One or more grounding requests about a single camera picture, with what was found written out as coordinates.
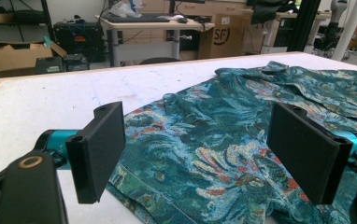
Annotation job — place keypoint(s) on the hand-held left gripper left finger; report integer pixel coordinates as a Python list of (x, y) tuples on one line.
[(95, 149)]

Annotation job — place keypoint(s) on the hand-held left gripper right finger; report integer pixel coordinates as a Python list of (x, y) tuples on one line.
[(304, 152)]

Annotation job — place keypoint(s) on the teal floral shirt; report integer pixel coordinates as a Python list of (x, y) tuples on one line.
[(204, 140)]

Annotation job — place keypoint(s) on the white foam mat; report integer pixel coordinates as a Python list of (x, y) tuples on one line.
[(58, 93)]

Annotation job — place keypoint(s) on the black round stool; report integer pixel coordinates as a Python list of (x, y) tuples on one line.
[(159, 60)]

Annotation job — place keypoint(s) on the black computer tower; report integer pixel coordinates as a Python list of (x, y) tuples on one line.
[(80, 40)]

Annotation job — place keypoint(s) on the open plain cardboard box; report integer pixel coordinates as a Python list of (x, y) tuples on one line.
[(14, 57)]

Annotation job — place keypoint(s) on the white pole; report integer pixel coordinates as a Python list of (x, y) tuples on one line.
[(349, 28)]

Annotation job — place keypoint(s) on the black keyboard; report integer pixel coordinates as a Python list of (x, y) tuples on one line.
[(136, 18)]

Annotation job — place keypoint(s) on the white-legged wooden desk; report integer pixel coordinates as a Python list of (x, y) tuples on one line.
[(154, 25)]

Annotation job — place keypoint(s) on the black metal shelf rack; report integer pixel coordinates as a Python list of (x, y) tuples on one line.
[(45, 18)]

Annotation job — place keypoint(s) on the printed cardboard box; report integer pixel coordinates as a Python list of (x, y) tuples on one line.
[(223, 37)]

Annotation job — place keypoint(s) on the black computer mouse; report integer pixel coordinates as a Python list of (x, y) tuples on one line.
[(182, 20)]

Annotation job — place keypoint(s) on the black metal post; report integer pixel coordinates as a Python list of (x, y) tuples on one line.
[(302, 25)]

